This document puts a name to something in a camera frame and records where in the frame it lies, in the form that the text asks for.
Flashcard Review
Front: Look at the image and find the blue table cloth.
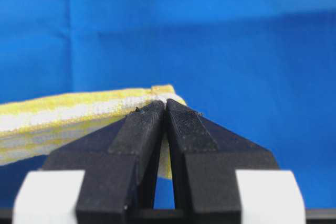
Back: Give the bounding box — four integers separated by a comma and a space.
1, 0, 335, 208

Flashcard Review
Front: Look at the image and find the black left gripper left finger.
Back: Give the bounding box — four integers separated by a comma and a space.
43, 101, 164, 223

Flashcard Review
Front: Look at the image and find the yellow striped towel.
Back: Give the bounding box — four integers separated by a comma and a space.
1, 84, 186, 166

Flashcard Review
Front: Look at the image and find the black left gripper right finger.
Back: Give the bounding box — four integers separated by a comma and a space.
165, 99, 279, 223

